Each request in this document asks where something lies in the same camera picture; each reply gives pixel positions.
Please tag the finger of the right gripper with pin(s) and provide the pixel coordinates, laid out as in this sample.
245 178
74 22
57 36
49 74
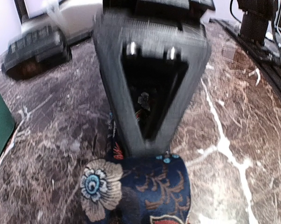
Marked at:
145 53

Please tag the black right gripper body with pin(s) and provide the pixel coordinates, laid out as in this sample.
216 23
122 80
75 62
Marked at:
171 12

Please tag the dark floral necktie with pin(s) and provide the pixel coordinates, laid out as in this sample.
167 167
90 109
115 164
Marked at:
146 190

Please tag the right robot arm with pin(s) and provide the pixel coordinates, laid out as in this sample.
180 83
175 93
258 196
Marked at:
76 19

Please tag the black front rail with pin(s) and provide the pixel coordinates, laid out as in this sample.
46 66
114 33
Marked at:
265 57

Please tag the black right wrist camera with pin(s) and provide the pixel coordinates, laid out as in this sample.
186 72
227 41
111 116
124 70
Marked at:
35 53

